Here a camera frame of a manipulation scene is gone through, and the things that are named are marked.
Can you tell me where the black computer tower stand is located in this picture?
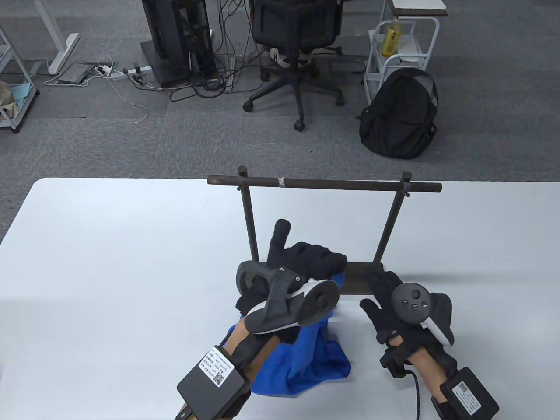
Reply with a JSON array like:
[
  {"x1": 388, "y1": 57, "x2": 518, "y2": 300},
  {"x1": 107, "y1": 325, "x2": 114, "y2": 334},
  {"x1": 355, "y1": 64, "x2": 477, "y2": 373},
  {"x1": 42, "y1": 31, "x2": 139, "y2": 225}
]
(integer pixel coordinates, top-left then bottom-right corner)
[{"x1": 141, "y1": 0, "x2": 218, "y2": 87}]

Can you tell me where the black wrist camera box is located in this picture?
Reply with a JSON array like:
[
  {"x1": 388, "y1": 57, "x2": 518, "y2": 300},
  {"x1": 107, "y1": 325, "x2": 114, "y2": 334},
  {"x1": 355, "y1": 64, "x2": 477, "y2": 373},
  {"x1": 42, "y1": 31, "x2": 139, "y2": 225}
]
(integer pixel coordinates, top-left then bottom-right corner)
[
  {"x1": 440, "y1": 367, "x2": 499, "y2": 416},
  {"x1": 177, "y1": 346, "x2": 252, "y2": 420}
]

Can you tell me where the black office chair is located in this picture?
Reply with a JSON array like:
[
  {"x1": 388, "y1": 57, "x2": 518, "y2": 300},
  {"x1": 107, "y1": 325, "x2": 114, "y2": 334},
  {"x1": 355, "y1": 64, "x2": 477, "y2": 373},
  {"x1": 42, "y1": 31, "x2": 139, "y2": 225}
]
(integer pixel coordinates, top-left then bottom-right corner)
[{"x1": 243, "y1": 0, "x2": 344, "y2": 131}]

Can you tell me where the black backpack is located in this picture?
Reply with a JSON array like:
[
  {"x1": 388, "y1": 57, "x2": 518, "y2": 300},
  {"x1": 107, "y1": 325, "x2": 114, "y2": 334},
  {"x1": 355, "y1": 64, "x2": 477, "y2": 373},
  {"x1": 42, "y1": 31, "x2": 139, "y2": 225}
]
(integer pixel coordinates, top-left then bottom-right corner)
[{"x1": 359, "y1": 68, "x2": 438, "y2": 160}]

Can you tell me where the yellow bottle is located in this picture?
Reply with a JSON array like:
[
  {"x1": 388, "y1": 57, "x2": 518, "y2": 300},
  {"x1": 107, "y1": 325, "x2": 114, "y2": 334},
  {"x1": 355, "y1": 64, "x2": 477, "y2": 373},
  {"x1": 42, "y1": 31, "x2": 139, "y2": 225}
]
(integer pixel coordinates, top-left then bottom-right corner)
[{"x1": 381, "y1": 24, "x2": 402, "y2": 57}]

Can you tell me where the white black shoe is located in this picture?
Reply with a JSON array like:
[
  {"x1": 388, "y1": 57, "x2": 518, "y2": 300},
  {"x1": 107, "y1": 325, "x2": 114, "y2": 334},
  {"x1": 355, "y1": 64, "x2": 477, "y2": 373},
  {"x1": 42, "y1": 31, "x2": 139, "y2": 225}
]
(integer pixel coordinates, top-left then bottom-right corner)
[{"x1": 269, "y1": 47, "x2": 313, "y2": 68}]

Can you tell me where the light blue cloth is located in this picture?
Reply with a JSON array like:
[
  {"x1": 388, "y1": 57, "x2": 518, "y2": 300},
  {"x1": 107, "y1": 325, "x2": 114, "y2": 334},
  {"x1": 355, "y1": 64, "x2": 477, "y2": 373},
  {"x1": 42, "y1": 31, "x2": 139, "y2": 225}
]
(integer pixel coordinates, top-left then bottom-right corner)
[{"x1": 9, "y1": 83, "x2": 35, "y2": 105}]

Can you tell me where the grey hand controller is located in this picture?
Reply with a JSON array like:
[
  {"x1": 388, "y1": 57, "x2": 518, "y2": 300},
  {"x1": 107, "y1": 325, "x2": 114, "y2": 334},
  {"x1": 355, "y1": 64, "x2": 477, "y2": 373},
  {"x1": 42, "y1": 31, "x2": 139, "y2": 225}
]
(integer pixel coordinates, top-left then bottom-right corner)
[
  {"x1": 236, "y1": 261, "x2": 340, "y2": 335},
  {"x1": 391, "y1": 283, "x2": 455, "y2": 346}
]

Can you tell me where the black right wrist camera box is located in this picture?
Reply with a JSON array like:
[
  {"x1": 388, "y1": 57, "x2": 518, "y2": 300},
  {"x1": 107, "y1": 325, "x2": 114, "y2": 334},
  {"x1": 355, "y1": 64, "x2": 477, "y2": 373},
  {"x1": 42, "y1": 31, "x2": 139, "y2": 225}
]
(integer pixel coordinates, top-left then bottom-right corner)
[{"x1": 440, "y1": 367, "x2": 499, "y2": 416}]

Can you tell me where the black right arm strap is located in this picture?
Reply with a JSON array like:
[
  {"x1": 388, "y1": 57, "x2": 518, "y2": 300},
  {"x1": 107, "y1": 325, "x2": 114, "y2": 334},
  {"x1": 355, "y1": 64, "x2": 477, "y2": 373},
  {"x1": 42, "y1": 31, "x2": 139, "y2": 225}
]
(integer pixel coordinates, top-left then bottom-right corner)
[{"x1": 433, "y1": 395, "x2": 460, "y2": 420}]

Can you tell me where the black right glove cable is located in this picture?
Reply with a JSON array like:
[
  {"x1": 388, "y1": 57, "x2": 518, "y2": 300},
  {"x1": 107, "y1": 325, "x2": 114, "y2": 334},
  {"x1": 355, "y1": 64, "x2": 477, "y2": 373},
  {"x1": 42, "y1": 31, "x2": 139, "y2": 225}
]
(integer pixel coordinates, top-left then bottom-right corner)
[{"x1": 405, "y1": 370, "x2": 424, "y2": 420}]

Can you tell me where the white desktop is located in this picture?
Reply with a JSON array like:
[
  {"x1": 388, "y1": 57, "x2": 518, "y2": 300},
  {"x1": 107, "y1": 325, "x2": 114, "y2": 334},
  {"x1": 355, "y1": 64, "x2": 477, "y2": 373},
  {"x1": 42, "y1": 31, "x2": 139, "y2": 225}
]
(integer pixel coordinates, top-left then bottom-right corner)
[{"x1": 0, "y1": 177, "x2": 560, "y2": 420}]

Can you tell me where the grey left hand controller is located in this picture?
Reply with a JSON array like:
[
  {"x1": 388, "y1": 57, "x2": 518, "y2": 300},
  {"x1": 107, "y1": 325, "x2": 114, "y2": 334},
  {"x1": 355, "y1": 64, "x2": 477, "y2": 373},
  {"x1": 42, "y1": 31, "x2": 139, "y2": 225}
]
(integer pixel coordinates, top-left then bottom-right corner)
[{"x1": 236, "y1": 261, "x2": 340, "y2": 335}]

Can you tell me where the person's right hand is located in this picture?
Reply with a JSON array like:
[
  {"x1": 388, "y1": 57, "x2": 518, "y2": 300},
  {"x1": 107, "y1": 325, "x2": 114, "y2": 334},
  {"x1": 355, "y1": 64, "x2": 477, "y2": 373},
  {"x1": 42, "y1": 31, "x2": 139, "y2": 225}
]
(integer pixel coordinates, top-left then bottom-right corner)
[{"x1": 360, "y1": 270, "x2": 458, "y2": 378}]

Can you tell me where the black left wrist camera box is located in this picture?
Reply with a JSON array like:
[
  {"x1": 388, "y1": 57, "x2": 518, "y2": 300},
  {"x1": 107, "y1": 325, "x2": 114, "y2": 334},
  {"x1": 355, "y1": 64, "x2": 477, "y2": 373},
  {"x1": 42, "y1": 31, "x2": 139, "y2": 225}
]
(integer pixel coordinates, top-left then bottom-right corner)
[{"x1": 177, "y1": 346, "x2": 252, "y2": 420}]

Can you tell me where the blue rectangular towel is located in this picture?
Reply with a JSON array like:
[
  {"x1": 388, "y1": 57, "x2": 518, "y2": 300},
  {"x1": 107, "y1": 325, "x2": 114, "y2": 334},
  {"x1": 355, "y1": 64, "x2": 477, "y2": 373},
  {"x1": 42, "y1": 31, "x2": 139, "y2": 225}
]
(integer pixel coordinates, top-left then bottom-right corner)
[{"x1": 227, "y1": 269, "x2": 351, "y2": 398}]

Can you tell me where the grey flat floor device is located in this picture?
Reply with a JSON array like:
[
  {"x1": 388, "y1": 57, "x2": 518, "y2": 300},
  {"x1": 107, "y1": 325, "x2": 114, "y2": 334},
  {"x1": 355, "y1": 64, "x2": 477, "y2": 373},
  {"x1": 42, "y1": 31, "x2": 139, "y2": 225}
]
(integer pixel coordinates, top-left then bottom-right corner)
[{"x1": 57, "y1": 63, "x2": 95, "y2": 85}]

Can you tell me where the person's left hand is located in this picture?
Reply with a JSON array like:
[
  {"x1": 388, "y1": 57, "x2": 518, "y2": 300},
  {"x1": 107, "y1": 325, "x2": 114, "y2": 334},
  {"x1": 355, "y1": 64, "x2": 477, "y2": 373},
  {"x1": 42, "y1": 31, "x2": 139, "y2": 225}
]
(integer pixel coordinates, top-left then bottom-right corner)
[{"x1": 236, "y1": 219, "x2": 348, "y2": 342}]

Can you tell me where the dark wooden desktop rack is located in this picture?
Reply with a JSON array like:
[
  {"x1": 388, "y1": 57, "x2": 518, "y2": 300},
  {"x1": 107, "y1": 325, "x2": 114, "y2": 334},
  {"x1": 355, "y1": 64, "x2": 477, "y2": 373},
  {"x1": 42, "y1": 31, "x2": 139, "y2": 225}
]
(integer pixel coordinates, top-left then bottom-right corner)
[{"x1": 207, "y1": 165, "x2": 442, "y2": 294}]

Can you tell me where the white desk leg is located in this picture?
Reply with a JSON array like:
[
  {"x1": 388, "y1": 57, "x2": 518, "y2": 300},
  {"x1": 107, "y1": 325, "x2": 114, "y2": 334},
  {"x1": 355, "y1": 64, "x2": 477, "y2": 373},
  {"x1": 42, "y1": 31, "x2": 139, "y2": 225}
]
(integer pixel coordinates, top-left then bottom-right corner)
[{"x1": 33, "y1": 0, "x2": 81, "y2": 75}]

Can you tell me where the grey right hand controller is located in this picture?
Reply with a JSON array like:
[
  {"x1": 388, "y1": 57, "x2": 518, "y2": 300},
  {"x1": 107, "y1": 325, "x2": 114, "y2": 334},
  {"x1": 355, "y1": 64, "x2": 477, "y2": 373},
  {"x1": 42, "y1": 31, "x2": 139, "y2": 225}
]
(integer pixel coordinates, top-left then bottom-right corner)
[{"x1": 391, "y1": 283, "x2": 455, "y2": 346}]

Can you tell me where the white power strip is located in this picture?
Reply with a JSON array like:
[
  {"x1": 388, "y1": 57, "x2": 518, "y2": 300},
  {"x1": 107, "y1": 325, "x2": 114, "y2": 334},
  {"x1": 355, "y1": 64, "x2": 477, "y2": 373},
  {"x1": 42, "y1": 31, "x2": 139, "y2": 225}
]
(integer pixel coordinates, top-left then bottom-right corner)
[{"x1": 109, "y1": 66, "x2": 154, "y2": 81}]

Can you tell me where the white utility cart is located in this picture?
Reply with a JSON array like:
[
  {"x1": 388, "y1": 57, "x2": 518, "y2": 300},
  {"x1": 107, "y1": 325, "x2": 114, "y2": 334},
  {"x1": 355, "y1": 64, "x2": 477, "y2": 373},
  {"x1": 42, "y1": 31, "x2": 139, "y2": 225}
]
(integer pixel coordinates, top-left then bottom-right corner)
[{"x1": 364, "y1": 20, "x2": 440, "y2": 95}]

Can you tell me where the white wheeled shelf cart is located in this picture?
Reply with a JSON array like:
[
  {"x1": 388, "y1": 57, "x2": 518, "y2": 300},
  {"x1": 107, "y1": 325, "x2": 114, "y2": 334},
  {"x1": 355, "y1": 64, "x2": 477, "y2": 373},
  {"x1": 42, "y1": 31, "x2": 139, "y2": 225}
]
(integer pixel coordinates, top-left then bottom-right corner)
[{"x1": 0, "y1": 26, "x2": 40, "y2": 134}]

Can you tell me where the white floor cable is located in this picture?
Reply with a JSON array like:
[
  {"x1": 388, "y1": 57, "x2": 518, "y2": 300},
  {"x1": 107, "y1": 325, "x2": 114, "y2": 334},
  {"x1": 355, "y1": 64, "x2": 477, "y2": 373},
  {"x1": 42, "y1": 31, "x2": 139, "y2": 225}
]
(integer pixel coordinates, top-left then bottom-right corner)
[{"x1": 105, "y1": 79, "x2": 148, "y2": 124}]

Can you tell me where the beige bag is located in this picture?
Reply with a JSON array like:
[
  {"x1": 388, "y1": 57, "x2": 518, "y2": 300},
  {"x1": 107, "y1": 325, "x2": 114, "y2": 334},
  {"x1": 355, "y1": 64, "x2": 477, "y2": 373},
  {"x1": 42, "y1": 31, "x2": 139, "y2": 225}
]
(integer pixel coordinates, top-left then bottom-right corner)
[{"x1": 0, "y1": 81, "x2": 16, "y2": 119}]

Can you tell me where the black cable bundle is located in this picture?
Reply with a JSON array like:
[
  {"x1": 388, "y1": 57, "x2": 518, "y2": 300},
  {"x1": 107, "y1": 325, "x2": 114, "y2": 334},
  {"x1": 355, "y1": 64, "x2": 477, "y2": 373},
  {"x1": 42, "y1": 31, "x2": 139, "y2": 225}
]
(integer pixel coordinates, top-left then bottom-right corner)
[{"x1": 168, "y1": 0, "x2": 245, "y2": 103}]

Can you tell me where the small brown-edged white table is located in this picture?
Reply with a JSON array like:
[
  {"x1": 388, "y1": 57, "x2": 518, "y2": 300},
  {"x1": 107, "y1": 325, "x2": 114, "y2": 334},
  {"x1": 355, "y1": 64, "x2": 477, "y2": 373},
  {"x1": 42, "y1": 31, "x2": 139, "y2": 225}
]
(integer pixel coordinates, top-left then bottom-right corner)
[{"x1": 387, "y1": 0, "x2": 449, "y2": 18}]

